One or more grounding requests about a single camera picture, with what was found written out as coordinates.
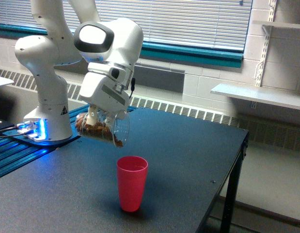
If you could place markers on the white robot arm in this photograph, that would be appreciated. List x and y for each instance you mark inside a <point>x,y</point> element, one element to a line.
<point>110,48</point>

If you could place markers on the white object at left edge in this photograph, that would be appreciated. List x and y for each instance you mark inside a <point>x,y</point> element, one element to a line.
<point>5,81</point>

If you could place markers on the white radiator vent cover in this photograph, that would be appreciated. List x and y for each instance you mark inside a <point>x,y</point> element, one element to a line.
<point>262,131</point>

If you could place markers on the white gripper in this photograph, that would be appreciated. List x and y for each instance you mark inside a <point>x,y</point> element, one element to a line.
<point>98,91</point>

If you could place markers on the white lower wall shelf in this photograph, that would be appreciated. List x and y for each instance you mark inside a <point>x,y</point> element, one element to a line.
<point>264,95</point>

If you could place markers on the white window blinds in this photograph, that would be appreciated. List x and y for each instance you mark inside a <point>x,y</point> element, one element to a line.
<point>214,24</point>

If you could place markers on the brown nuts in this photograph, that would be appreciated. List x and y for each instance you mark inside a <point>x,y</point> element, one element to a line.
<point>99,131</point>

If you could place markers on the black table leg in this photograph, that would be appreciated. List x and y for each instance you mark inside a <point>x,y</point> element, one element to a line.
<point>232,189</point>

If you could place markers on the blue aluminium rail platform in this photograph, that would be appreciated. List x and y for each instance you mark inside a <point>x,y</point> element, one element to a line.
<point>14,154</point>

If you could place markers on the white upper wall shelf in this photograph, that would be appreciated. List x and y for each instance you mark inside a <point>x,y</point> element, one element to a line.
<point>280,24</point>

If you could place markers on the clear plastic measuring cup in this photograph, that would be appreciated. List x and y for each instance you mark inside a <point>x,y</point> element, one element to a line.
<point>119,124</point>

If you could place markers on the blue round base plate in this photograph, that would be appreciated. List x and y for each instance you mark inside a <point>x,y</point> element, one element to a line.
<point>47,144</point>

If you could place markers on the white wall shelf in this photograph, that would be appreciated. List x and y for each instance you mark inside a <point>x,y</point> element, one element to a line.
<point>280,24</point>
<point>264,95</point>

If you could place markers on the white shelf bracket rail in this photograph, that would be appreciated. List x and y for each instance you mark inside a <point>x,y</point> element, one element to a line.
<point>259,70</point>

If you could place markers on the pink plastic cup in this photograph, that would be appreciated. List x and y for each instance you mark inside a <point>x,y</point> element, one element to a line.
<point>131,175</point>

